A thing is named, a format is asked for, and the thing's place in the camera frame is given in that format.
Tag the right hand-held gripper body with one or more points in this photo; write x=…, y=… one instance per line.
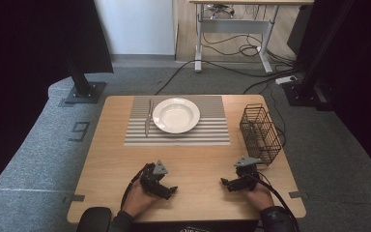
x=247, y=179

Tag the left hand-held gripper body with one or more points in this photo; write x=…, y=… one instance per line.
x=150, y=179

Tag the person's right hand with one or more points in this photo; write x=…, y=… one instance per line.
x=260, y=197

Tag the person's left hand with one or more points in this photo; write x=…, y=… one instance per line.
x=138, y=201

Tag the person's dark clothing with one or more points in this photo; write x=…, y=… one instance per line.
x=194, y=226

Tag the grey tape marker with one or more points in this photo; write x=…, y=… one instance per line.
x=299, y=194
x=73, y=198

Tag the grey striped placemat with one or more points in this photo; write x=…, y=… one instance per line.
x=211, y=129

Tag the metal table knife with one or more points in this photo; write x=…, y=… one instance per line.
x=148, y=121

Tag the white deep plate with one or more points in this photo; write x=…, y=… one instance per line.
x=176, y=115

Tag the black rounded pad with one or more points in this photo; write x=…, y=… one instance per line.
x=94, y=219

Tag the white power strip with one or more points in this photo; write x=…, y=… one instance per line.
x=286, y=79

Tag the black metal stand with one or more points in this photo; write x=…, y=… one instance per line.
x=309, y=87
x=83, y=85

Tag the dark curtain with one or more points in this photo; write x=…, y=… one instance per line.
x=364, y=80
x=29, y=64

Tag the white-legged desk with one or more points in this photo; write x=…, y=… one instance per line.
x=235, y=25

